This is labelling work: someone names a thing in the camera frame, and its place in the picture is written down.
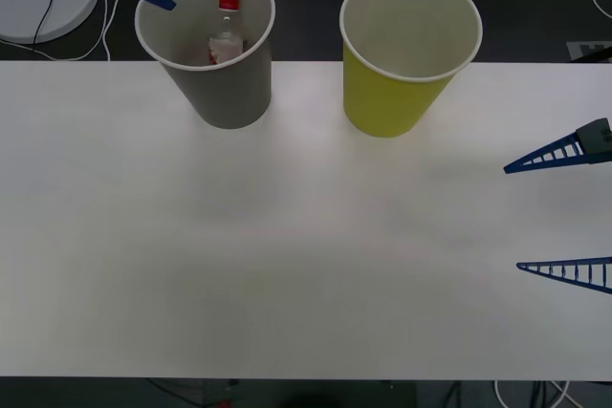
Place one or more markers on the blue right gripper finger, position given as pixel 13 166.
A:
pixel 545 269
pixel 595 143

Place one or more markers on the clear bottle with red cap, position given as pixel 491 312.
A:
pixel 228 40

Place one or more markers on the grey floor socket plate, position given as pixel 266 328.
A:
pixel 588 50

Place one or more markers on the grey plastic waste bin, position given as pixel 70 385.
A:
pixel 229 92

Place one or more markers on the yellow-green plastic waste bin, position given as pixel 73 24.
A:
pixel 387 102

